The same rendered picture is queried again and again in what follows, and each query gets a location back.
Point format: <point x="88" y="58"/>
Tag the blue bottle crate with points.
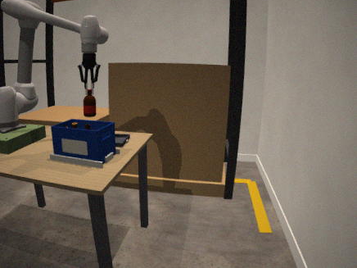
<point x="83" y="143"/>

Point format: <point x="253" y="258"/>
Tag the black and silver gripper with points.
<point x="88" y="65"/>

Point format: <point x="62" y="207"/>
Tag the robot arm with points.
<point x="23" y="96"/>

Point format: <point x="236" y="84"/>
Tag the white flat rail with screws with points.
<point x="84" y="162"/>

